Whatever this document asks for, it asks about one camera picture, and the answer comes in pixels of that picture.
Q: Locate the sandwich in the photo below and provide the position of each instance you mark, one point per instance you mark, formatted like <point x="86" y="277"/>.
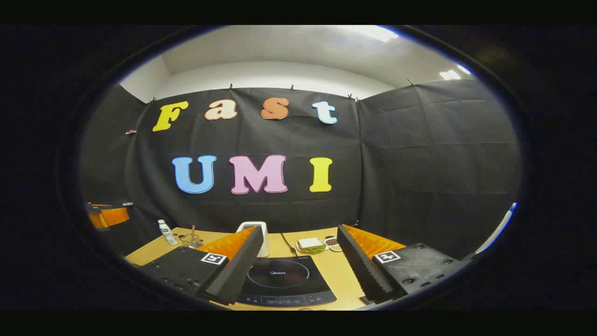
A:
<point x="311" y="243"/>

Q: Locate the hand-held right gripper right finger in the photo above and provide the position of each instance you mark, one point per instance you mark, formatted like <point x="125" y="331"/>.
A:
<point x="359" y="266"/>

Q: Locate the black backdrop cloth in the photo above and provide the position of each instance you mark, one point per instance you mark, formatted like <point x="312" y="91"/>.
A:
<point x="396" y="163"/>

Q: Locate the white plastic drink bottle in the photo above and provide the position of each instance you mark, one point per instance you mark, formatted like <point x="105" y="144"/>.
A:
<point x="167" y="232"/>

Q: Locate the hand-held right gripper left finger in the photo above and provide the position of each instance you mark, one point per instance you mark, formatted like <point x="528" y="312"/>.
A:
<point x="238" y="270"/>

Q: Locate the ceiling light panel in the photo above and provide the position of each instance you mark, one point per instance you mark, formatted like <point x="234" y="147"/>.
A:
<point x="378" y="32"/>
<point x="450" y="74"/>

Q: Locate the sandwich plate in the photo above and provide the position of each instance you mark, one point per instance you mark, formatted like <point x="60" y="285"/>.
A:
<point x="301" y="250"/>

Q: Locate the white divided snack tray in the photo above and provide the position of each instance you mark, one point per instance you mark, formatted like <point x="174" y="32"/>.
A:
<point x="332" y="242"/>

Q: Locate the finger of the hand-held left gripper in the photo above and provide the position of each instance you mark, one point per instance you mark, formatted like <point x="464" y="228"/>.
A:
<point x="112" y="217"/>

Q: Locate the black induction cooktop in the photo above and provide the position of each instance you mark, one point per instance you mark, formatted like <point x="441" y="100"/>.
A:
<point x="284" y="275"/>

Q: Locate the white toaster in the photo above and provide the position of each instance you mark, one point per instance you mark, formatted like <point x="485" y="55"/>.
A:
<point x="264" y="233"/>

